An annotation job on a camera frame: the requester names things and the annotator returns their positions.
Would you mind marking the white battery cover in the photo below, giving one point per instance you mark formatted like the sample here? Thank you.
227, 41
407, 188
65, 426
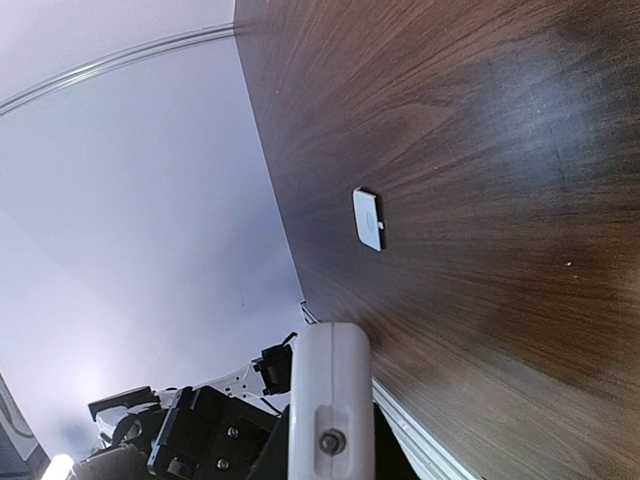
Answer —
370, 227

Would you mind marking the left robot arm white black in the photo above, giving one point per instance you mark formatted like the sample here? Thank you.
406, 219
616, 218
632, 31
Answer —
210, 431

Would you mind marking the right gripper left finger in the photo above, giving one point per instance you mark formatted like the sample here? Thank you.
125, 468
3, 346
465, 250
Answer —
272, 463

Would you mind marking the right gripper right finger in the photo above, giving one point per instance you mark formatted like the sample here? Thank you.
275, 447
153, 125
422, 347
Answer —
391, 463

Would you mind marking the left aluminium frame post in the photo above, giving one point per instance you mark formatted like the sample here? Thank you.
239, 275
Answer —
112, 62

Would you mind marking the white remote control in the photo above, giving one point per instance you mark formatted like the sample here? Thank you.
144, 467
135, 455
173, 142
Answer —
331, 424

